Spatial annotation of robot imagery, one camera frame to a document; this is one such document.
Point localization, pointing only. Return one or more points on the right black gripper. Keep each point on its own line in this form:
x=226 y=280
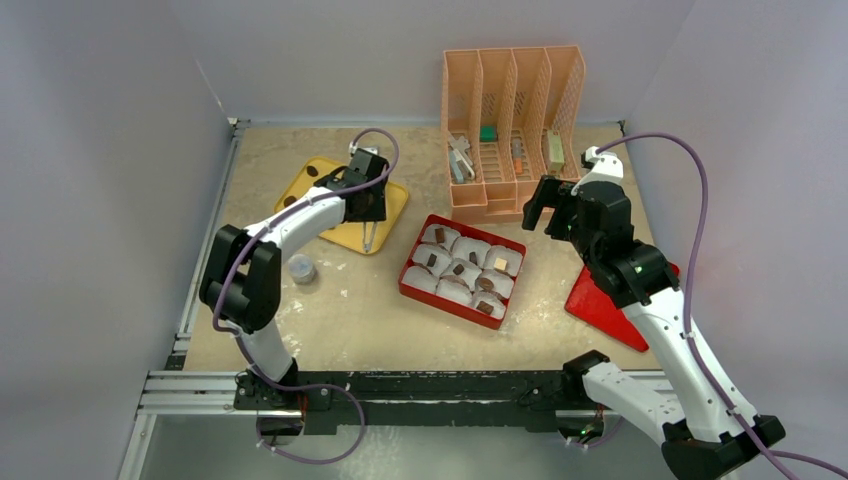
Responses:
x=558 y=207

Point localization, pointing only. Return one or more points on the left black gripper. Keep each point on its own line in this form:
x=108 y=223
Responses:
x=376 y=213

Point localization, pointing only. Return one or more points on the metal tongs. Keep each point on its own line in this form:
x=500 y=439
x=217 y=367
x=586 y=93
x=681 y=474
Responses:
x=369 y=230

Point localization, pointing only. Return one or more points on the red box lid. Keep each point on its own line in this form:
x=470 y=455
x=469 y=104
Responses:
x=589 y=304

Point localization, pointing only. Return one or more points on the round dark chocolate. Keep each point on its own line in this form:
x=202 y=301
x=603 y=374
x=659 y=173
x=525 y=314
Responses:
x=485 y=284

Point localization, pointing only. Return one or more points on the ridged milk chocolate bar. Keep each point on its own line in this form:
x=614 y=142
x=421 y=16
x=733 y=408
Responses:
x=485 y=307

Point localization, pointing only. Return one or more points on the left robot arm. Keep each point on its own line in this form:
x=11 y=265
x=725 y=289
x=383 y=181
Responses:
x=241 y=283

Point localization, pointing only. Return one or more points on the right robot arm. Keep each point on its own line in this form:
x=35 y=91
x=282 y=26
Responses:
x=709 y=429

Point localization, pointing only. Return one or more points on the red chocolate box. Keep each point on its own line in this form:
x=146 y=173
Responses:
x=459 y=295

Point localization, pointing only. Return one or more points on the yellow tray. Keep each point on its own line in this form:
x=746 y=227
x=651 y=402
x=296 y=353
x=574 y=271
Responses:
x=348 y=235

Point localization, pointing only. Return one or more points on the beige box in organizer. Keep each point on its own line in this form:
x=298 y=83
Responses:
x=555 y=158

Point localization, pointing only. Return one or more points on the stapler in organizer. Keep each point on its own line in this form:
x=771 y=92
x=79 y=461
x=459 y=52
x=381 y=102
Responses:
x=461 y=163

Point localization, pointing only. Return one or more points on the orange marker in organizer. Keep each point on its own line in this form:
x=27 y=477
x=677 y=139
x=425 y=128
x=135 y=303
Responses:
x=517 y=156

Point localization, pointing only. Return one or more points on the peach desk organizer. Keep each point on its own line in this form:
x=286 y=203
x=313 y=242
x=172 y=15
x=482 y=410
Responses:
x=523 y=92

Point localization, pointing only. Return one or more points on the green block in organizer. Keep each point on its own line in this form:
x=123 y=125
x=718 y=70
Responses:
x=488 y=134

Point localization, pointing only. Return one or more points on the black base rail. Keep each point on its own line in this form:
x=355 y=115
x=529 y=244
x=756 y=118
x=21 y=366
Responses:
x=536 y=401

